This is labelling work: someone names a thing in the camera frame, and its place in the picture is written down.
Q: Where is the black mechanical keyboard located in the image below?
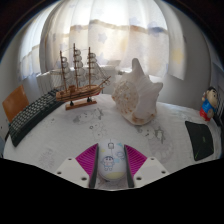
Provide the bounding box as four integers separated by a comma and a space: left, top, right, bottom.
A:
8, 89, 64, 148

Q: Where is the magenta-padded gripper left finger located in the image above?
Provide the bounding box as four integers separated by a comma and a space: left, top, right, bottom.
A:
54, 143, 100, 189

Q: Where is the orange wooden chair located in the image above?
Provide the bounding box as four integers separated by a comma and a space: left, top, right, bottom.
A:
1, 84, 30, 124

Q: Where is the large white conch shell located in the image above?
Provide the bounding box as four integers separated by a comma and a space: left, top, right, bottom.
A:
111, 57, 164, 126

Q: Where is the white radiator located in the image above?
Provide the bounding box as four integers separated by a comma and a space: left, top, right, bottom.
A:
35, 68, 118, 96

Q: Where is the white cartoon-print computer mouse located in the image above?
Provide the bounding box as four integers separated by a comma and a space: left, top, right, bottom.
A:
97, 138, 128, 182

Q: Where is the wooden model sailing ship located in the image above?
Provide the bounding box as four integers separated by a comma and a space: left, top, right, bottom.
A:
49, 43, 113, 111

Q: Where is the cartoon boy figurine clock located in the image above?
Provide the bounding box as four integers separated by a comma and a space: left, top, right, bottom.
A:
199, 86, 219, 122

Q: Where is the white printed tablecloth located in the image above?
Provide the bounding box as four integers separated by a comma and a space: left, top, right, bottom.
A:
2, 93, 224, 192

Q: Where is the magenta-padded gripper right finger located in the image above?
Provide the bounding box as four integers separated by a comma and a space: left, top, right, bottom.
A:
123, 143, 169, 189

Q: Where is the black mouse pad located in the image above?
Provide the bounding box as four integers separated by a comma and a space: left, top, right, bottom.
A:
184, 120, 215, 162

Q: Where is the white star-print curtain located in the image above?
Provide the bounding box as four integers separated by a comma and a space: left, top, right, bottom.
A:
18, 0, 186, 82

